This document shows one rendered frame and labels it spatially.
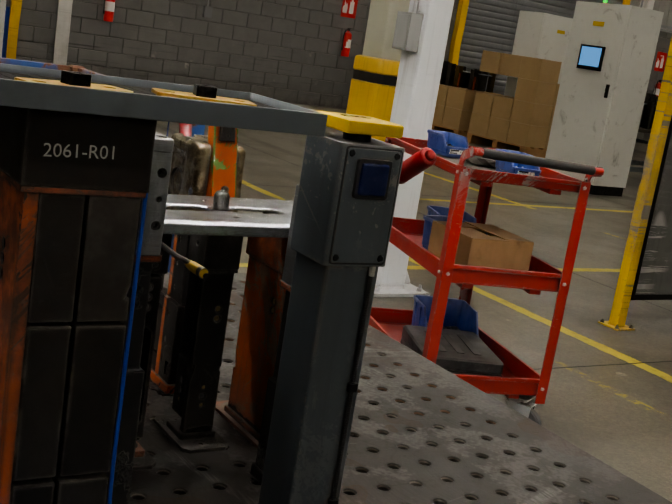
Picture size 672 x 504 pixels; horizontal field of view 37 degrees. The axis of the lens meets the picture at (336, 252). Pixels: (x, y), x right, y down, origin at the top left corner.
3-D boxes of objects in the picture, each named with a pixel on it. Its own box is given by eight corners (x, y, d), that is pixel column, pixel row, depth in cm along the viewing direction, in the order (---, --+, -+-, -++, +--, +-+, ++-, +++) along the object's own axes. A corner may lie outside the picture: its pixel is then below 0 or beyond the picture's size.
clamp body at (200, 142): (187, 362, 158) (218, 133, 150) (228, 398, 146) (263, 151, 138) (123, 365, 152) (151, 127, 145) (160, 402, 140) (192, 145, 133)
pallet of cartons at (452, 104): (495, 143, 1551) (504, 94, 1535) (456, 139, 1504) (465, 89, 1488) (444, 130, 1645) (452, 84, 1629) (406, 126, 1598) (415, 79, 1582)
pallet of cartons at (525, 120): (562, 160, 1441) (582, 65, 1413) (523, 157, 1394) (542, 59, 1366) (504, 145, 1535) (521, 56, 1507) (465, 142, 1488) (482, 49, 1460)
